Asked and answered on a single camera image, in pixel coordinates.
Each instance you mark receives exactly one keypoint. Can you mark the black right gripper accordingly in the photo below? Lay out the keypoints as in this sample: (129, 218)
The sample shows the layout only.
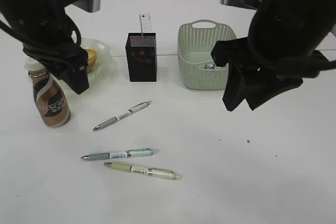
(283, 63)

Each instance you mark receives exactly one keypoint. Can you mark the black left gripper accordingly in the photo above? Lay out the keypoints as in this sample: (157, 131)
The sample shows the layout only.
(68, 62)

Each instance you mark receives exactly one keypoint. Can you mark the golden bread roll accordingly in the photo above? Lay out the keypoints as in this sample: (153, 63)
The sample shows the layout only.
(92, 58)

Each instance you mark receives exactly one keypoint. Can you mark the brown Nescafe coffee bottle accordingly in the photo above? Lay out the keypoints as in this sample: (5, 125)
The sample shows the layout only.
(49, 97)

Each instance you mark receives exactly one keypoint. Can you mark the paper ball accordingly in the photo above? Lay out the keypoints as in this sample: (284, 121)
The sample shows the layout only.
(210, 67)

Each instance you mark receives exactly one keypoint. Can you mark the grey pen across ruler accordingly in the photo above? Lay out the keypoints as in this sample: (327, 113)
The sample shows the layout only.
(117, 118)

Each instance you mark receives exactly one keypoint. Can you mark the clear plastic ruler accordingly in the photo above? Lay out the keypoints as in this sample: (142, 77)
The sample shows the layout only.
(145, 23)

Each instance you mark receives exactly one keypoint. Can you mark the blue grip pen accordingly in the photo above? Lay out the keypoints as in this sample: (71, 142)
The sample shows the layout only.
(125, 154)

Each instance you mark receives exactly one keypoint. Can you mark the beige grip pen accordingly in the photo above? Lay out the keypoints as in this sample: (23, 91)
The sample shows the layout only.
(154, 172)

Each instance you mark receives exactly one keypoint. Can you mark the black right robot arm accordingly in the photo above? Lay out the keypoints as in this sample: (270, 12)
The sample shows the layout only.
(312, 19)

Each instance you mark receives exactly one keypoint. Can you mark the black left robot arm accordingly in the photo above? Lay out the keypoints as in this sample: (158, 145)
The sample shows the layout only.
(49, 36)

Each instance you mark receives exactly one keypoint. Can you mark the pale green glass plate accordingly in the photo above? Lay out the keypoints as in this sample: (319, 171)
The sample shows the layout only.
(103, 55)

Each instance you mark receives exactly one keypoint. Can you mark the black mesh pen holder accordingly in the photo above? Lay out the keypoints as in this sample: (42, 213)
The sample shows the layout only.
(141, 57)

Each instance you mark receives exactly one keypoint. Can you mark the green plastic basket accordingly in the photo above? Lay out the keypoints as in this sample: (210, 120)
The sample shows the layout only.
(195, 43)

